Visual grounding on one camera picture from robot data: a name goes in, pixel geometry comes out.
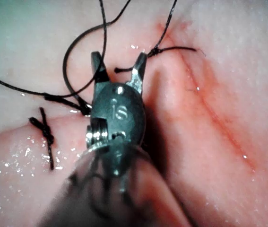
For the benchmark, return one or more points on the right arm needle driver jaw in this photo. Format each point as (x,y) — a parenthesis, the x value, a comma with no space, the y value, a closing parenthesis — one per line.
(99,68)
(138,71)

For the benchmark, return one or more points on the right arm needle driver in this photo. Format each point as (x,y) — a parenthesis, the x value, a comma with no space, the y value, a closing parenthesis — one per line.
(122,113)

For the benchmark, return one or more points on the dark right arm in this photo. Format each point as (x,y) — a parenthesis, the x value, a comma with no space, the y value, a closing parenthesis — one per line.
(114,208)

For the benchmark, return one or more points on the black thread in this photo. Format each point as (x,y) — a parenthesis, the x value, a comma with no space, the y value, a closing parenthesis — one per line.
(65,56)

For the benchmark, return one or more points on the black stitching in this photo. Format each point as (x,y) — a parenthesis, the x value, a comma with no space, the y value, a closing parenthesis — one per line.
(46,132)

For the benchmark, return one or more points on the tissue pad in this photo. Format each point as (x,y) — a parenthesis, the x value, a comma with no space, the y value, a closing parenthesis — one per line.
(218,106)

